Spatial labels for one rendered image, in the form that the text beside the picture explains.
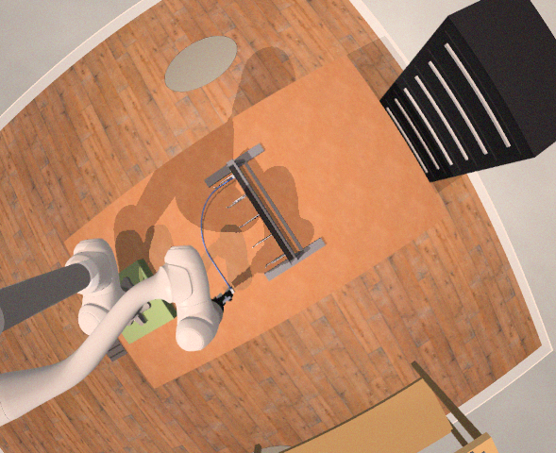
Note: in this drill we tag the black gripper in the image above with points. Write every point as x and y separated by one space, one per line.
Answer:
223 298

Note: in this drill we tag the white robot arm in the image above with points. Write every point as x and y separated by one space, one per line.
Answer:
93 272

